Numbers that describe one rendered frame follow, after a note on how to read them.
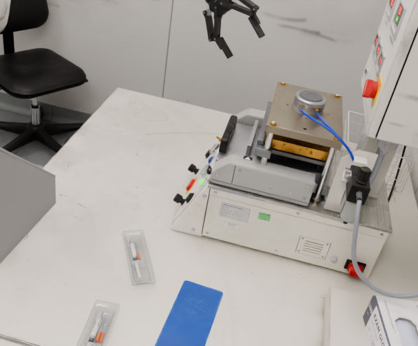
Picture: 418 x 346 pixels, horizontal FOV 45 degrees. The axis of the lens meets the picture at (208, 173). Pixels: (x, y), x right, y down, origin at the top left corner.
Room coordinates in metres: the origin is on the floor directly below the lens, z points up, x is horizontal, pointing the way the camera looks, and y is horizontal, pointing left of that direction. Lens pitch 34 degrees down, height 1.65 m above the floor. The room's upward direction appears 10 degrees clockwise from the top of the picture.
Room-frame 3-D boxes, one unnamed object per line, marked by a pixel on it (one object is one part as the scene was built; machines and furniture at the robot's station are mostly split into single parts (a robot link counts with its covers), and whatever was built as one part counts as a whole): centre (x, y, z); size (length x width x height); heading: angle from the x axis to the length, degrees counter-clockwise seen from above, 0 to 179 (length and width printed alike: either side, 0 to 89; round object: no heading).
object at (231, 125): (1.19, -0.03, 0.99); 0.15 x 0.02 x 0.04; 173
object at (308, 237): (1.15, -0.21, 0.84); 0.53 x 0.37 x 0.17; 83
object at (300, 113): (1.15, -0.25, 1.08); 0.31 x 0.24 x 0.13; 173
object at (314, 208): (1.17, -0.25, 0.93); 0.46 x 0.35 x 0.01; 83
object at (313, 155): (1.16, -0.22, 1.07); 0.22 x 0.17 x 0.10; 173
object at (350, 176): (0.94, -0.32, 1.05); 0.15 x 0.05 x 0.15; 173
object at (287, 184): (1.04, -0.13, 0.97); 0.26 x 0.05 x 0.07; 83
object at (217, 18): (1.58, 0.06, 1.16); 0.04 x 0.01 x 0.11; 154
